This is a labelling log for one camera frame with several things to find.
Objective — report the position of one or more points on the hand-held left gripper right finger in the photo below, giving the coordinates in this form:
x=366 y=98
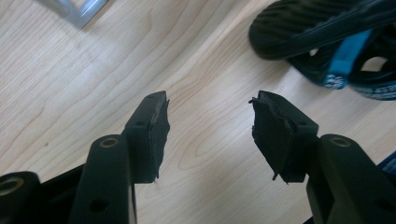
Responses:
x=277 y=137

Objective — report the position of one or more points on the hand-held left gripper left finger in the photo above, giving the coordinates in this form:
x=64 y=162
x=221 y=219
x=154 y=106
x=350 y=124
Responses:
x=144 y=140

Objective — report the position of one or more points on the grey metal frame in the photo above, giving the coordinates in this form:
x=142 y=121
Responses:
x=79 y=14

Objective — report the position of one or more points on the blue fabric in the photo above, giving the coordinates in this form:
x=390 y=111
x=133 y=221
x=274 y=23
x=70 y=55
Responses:
x=389 y=164

